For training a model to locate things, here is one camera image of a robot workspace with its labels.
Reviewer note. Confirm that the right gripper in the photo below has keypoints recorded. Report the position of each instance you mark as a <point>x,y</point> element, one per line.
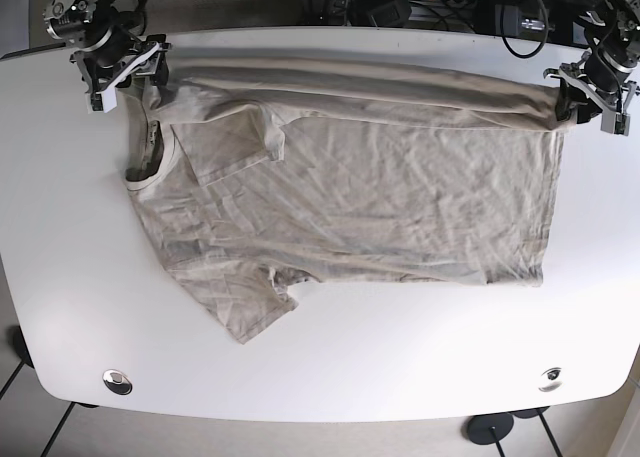
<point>108,53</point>

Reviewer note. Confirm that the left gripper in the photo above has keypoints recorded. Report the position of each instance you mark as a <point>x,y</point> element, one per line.
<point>600,79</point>

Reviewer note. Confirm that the cream white T-shirt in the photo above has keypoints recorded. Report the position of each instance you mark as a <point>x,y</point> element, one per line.
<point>251,175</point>

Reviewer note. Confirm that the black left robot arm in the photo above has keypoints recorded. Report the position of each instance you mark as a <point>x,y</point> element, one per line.
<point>586,14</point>

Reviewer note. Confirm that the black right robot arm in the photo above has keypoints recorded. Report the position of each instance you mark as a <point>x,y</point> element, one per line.
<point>107,51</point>

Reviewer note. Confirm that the black power adapter box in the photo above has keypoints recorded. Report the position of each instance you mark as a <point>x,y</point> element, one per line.
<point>508,20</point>

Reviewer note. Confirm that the right silver table grommet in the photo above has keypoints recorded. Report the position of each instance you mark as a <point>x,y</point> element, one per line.
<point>550,380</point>

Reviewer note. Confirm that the silver table grommet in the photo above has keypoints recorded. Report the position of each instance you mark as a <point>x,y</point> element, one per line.
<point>117,382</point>
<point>550,380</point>

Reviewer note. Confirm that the left silver table grommet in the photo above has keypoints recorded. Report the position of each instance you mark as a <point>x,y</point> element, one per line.
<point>117,382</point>

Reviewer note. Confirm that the black round stand base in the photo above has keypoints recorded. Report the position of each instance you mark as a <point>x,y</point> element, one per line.
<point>489,429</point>

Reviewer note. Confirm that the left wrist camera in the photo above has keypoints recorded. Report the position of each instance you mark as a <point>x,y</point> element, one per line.
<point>615,122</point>

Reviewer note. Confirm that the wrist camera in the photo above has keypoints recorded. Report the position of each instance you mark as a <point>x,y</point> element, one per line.
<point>102,101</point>
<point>615,122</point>

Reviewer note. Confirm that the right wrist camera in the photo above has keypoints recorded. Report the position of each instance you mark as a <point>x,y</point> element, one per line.
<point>102,101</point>

